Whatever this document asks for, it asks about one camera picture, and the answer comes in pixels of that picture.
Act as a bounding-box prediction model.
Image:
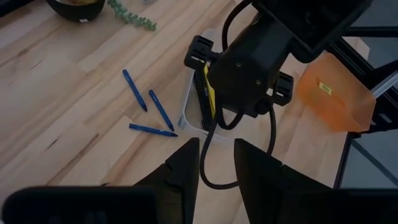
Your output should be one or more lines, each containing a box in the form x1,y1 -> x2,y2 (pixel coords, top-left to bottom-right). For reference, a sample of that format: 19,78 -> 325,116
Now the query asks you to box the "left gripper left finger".
133,138 -> 200,224

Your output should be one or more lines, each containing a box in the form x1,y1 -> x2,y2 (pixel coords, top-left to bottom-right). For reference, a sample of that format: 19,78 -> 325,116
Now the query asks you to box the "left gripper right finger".
234,138 -> 333,224

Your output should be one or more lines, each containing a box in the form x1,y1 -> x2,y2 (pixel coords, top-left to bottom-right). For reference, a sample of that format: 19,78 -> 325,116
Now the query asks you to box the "clear plastic bin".
177,28 -> 238,144

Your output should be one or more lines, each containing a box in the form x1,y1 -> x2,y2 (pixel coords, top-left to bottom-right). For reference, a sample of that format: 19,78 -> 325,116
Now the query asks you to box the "dark pens cluster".
128,123 -> 179,138
148,89 -> 175,133

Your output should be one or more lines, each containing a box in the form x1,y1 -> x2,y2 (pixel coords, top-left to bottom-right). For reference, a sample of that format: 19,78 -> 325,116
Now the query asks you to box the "potted succulent plant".
45,0 -> 158,32

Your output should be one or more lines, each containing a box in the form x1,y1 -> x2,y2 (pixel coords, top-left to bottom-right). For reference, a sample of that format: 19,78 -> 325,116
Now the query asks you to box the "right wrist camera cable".
198,0 -> 278,190

